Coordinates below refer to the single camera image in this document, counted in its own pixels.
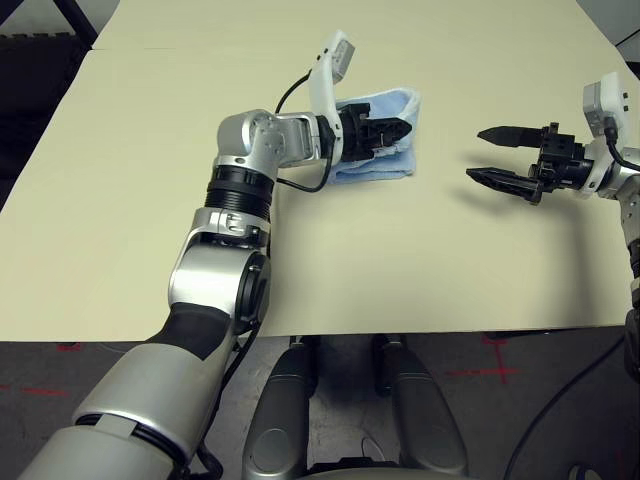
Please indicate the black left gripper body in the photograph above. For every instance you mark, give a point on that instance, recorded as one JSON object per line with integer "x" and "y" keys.
{"x": 356, "y": 132}

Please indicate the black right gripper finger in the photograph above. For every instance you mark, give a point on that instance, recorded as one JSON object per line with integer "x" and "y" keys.
{"x": 505, "y": 182}
{"x": 510, "y": 136}

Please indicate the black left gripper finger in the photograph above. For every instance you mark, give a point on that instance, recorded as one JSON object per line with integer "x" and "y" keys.
{"x": 390, "y": 138}
{"x": 390, "y": 125}

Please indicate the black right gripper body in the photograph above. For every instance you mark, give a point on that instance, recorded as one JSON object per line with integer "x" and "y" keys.
{"x": 565, "y": 165}

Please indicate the light blue towel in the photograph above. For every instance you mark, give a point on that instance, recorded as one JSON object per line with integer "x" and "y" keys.
{"x": 395, "y": 170}

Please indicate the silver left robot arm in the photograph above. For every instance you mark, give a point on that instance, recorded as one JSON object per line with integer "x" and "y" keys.
{"x": 210, "y": 275}

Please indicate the grey rounded floor object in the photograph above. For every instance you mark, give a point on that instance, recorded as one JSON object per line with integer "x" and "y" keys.
{"x": 582, "y": 472}

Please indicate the grey robot waist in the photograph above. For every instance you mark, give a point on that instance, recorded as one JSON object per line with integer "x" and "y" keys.
{"x": 355, "y": 472}

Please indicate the black foam floor mat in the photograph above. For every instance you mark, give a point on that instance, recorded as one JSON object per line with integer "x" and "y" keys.
{"x": 30, "y": 100}

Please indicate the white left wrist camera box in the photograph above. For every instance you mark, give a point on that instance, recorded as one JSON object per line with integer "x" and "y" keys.
{"x": 322, "y": 85}

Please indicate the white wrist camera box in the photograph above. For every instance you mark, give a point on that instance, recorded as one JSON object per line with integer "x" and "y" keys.
{"x": 322, "y": 85}
{"x": 612, "y": 100}

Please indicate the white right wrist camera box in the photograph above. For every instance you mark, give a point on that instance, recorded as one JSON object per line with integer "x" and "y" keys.
{"x": 612, "y": 100}

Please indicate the side table with black frame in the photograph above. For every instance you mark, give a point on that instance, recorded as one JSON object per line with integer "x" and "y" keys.
{"x": 75, "y": 20}

